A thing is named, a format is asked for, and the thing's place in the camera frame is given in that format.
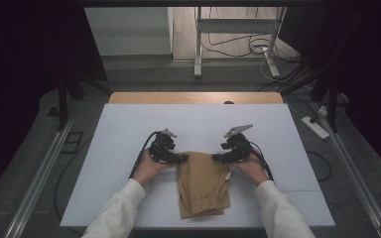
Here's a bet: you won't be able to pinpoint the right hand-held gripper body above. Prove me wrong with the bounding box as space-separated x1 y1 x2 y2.
220 124 255 164

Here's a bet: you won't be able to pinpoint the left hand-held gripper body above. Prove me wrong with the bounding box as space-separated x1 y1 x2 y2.
148 128 179 165

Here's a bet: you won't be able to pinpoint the tan pants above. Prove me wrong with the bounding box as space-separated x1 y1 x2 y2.
177 151 231 220

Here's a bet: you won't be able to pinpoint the person's left hand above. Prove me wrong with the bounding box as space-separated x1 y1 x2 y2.
132 150 177 186

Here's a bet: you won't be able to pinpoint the person's right hand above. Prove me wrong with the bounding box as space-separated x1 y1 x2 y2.
227 148 270 186

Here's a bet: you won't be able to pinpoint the white table mat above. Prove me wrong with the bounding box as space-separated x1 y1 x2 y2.
60 103 336 229

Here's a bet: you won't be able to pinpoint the wooden table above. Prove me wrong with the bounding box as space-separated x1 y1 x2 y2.
107 91 285 105

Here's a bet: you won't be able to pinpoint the white power strip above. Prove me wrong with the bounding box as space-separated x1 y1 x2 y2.
301 115 330 140

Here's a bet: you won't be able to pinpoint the black stand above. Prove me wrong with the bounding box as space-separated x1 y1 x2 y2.
311 74 340 134
58 74 113 132

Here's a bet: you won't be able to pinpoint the pale grey cabinet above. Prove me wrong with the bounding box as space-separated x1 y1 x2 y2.
84 7 174 58

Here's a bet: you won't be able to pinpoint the dark curtain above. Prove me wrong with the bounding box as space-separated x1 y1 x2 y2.
279 5 381 183
0 0 109 203

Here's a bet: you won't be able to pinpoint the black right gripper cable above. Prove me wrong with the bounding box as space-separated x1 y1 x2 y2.
249 141 275 182

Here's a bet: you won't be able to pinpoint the bundle of black cables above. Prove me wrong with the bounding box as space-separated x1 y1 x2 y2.
257 59 325 97

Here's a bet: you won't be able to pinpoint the black floor cable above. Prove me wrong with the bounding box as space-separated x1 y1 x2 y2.
53 137 93 221
306 150 332 182

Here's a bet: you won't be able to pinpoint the tangle of thin floor cables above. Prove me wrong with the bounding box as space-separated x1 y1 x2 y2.
199 7 302 65

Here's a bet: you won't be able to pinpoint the white metal stand frame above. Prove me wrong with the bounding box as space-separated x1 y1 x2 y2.
192 7 287 79

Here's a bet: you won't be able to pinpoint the metal floor rail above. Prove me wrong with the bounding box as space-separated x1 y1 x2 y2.
3 120 75 238
314 102 381 238

